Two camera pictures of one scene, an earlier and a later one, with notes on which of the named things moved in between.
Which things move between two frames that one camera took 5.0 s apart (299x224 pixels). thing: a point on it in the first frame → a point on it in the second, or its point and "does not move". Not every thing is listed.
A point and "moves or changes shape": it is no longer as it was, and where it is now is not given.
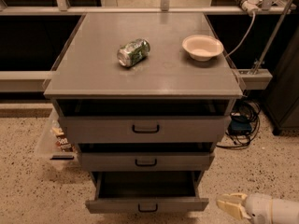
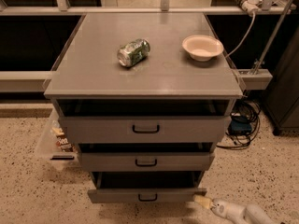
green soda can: (134, 51) does not move
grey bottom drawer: (147, 191) moves or changes shape
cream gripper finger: (234, 209) → (203, 201)
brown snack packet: (64, 145) does not move
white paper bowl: (203, 48) does not move
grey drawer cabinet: (145, 96) does not move
